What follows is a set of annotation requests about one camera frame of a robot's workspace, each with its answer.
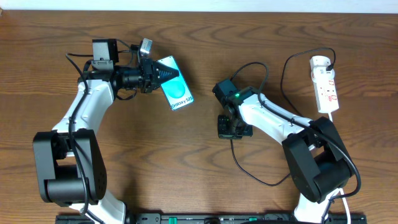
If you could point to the white power strip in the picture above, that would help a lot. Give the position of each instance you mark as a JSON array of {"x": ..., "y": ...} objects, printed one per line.
[{"x": 326, "y": 96}]

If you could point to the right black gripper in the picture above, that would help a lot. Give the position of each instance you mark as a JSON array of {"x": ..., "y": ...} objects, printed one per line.
[{"x": 222, "y": 132}]

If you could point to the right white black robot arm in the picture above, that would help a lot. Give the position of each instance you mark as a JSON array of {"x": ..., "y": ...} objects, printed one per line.
[{"x": 318, "y": 161}]

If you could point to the blue screen Galaxy smartphone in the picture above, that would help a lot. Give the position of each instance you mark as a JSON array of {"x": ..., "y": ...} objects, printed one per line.
[{"x": 176, "y": 90}]

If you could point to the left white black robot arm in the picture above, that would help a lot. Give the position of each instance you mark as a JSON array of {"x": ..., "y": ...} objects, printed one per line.
[{"x": 69, "y": 165}]

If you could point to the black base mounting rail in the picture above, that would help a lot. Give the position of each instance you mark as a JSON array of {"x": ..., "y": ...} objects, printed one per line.
[{"x": 152, "y": 218}]

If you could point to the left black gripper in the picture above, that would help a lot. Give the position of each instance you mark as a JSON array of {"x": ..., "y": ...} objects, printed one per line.
[{"x": 148, "y": 75}]

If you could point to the white USB charger plug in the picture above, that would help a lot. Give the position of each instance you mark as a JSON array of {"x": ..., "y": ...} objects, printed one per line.
[{"x": 321, "y": 69}]

